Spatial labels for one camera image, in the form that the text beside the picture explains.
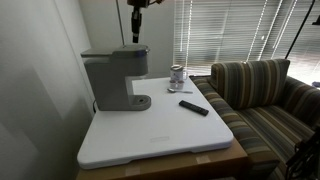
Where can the black tv remote control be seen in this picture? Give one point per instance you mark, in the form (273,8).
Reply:
(194,108)

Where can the grey single-serve coffee machine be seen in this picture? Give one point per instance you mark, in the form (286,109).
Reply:
(110,80)

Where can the white window blinds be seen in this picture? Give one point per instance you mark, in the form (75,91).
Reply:
(233,33)

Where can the black slanted tripod pole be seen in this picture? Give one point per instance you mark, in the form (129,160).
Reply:
(299,30)

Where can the white plastic table board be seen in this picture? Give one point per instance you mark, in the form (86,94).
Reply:
(156,130)

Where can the small coffee pod cup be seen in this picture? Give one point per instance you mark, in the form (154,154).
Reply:
(180,85)
(172,84)

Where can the wooden side table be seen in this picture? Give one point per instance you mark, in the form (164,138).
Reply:
(173,166)

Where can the lavender mug with lid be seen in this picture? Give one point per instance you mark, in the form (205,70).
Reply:
(176,71)

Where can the black mounted device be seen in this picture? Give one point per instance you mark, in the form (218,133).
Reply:
(316,20)

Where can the silver metal spoon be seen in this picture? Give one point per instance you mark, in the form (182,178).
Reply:
(171,90)

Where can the thin metal lamp pole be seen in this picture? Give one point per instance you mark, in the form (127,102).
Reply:
(120,23)

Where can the black stand frame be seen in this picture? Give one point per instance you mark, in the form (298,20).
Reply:
(306,156)

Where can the striped fabric sofa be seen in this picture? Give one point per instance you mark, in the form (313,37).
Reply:
(260,113)

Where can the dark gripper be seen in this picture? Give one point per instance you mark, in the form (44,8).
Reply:
(137,3)

